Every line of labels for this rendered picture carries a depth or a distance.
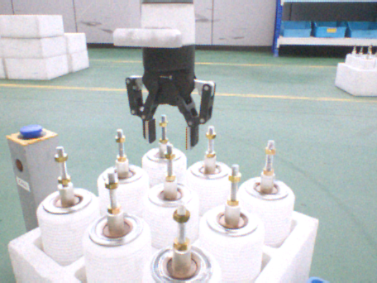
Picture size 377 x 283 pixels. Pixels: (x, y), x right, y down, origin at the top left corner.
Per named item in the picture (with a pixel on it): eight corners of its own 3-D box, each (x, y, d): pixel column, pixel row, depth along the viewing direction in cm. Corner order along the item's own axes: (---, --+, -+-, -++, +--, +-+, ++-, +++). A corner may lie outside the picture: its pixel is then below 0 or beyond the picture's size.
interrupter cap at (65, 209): (32, 213, 50) (31, 208, 49) (60, 189, 57) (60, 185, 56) (76, 219, 48) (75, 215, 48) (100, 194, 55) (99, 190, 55)
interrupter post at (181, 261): (189, 260, 40) (189, 238, 39) (193, 274, 38) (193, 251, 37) (170, 262, 40) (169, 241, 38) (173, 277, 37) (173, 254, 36)
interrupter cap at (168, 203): (199, 190, 56) (199, 187, 56) (181, 213, 50) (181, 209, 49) (160, 182, 59) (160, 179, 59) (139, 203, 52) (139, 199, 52)
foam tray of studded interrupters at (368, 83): (410, 97, 227) (417, 71, 220) (353, 96, 230) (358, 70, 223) (383, 85, 263) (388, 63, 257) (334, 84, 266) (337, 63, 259)
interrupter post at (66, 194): (57, 206, 51) (54, 188, 50) (65, 198, 54) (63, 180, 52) (70, 208, 51) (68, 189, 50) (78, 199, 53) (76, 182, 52)
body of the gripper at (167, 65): (206, 37, 47) (204, 100, 50) (154, 35, 50) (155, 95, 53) (185, 40, 40) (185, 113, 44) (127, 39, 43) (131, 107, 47)
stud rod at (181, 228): (184, 253, 39) (184, 199, 36) (186, 259, 38) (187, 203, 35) (176, 255, 38) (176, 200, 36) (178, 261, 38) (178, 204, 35)
